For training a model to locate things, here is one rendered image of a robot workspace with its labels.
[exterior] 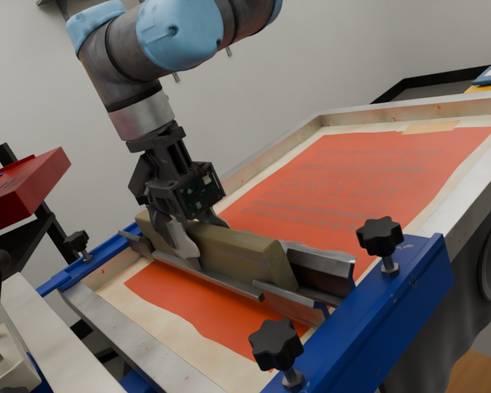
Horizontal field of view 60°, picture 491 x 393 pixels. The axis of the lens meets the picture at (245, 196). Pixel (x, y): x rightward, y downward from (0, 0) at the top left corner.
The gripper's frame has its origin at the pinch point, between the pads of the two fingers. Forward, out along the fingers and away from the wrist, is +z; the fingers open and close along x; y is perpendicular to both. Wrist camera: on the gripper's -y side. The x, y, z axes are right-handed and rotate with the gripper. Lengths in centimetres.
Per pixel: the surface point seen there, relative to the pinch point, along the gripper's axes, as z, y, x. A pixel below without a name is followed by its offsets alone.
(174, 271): 5.6, -11.4, -1.7
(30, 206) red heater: -2, -87, -6
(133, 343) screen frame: 1.9, 4.0, -15.8
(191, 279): 5.5, -5.5, -1.8
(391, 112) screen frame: 3, -3, 57
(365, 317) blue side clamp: -0.4, 30.2, -1.3
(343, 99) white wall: 72, -199, 272
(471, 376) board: 99, -4, 66
